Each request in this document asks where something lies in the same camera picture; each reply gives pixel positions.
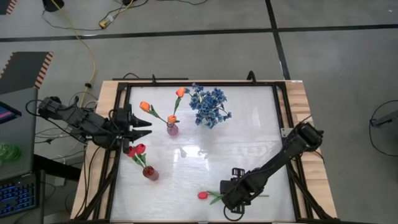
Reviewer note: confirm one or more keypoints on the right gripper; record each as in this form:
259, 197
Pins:
236, 191

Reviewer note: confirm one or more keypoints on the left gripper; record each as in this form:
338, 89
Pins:
124, 133

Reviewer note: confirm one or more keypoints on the red artificial tulip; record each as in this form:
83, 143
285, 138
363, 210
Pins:
202, 195
140, 148
131, 152

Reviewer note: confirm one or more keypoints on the short orange artificial tulip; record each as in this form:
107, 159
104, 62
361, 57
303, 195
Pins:
170, 120

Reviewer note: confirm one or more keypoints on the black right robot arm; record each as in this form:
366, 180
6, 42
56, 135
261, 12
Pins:
280, 158

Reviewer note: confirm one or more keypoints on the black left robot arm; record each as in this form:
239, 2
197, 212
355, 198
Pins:
77, 119

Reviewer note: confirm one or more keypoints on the pink glass vase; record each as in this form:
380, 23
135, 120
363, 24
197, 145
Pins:
173, 130

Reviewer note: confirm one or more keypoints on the red ribbed glass vase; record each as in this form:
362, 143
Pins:
150, 172

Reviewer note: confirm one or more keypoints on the thin black bar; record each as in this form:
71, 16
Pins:
140, 79

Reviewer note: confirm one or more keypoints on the white glossy work surface panel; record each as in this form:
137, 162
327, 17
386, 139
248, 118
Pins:
155, 205

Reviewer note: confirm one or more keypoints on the black support beam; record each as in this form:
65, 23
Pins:
56, 168

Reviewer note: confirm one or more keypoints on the yellow power plug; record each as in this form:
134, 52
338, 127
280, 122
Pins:
104, 23

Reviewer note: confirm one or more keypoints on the grey side desk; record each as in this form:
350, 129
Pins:
25, 140

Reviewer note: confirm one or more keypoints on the small black floor object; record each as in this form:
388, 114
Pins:
127, 2

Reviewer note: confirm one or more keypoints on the large black striped-edge mat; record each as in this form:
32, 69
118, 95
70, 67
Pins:
21, 71

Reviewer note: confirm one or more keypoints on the green plastic bag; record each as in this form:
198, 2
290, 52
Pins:
9, 152

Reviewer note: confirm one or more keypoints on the lit monitor screen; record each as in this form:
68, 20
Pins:
6, 113

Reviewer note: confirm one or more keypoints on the keyboard with lit keys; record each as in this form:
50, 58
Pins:
18, 196

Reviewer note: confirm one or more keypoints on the black round stand base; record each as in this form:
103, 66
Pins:
53, 4

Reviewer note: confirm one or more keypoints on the grey metal stand leg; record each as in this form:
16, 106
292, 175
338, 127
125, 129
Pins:
385, 119

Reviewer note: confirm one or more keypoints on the small black striped-edge mat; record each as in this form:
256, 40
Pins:
4, 6

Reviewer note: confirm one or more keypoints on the black frame hook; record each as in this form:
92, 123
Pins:
154, 78
251, 76

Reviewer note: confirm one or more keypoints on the black aluminium table frame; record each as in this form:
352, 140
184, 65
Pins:
264, 84

